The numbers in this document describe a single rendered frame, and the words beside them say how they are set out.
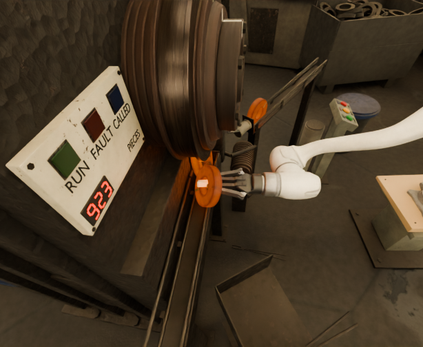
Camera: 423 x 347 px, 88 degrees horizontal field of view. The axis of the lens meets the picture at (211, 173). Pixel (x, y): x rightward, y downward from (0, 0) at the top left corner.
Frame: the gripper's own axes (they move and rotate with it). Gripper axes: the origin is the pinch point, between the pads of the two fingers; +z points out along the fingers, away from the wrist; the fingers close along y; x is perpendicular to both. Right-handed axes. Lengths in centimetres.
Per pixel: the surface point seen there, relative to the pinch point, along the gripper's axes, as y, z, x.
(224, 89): 1.0, -3.8, 38.7
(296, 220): 17, -63, -75
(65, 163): -25, 19, 44
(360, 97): 107, -118, -38
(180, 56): -1.7, 5.1, 47.4
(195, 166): 6.6, 4.4, 0.8
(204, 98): -2.1, 0.6, 38.4
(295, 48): 249, -105, -71
